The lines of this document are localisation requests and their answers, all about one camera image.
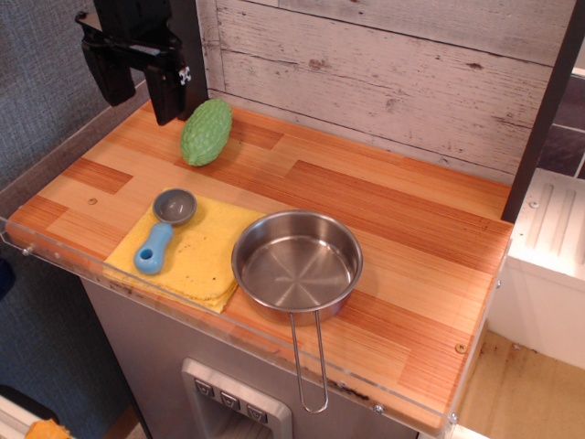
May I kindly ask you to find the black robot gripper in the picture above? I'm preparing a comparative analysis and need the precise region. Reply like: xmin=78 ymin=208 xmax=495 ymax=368
xmin=75 ymin=1 xmax=191 ymax=126

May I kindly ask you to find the green bitter gourd toy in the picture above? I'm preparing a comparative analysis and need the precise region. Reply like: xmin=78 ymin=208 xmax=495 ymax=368
xmin=180 ymin=99 xmax=232 ymax=166

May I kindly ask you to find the stainless steel pan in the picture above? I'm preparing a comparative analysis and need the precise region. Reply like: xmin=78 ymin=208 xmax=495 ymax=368
xmin=231 ymin=209 xmax=364 ymax=414

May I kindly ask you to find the blue grey toy spoon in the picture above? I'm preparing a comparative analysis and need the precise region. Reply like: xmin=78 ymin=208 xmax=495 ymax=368
xmin=133 ymin=188 xmax=197 ymax=275

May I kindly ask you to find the yellow folded cloth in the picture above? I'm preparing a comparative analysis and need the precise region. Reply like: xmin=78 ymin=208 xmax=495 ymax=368
xmin=103 ymin=197 xmax=262 ymax=313

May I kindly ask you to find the grey toy fridge cabinet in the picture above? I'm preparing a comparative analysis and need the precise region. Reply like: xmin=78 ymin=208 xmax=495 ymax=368
xmin=83 ymin=281 xmax=417 ymax=438

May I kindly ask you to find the silver dispenser panel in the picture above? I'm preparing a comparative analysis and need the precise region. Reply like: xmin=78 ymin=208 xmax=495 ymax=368
xmin=181 ymin=359 xmax=293 ymax=438

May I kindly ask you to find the orange object bottom left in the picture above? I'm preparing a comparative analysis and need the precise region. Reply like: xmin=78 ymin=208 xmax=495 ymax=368
xmin=25 ymin=419 xmax=72 ymax=439

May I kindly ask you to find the white toy sink unit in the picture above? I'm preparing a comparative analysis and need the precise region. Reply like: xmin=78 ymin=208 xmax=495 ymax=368
xmin=487 ymin=67 xmax=585 ymax=371

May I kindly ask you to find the dark left upright post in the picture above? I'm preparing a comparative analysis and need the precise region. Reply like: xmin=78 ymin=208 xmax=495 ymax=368
xmin=169 ymin=0 xmax=208 ymax=121

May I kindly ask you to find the dark upright post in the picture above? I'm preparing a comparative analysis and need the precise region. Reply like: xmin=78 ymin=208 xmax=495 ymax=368
xmin=169 ymin=0 xmax=208 ymax=121
xmin=501 ymin=0 xmax=584 ymax=223

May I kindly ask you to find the dark right upright post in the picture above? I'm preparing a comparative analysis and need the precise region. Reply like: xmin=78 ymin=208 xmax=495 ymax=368
xmin=501 ymin=0 xmax=584 ymax=223

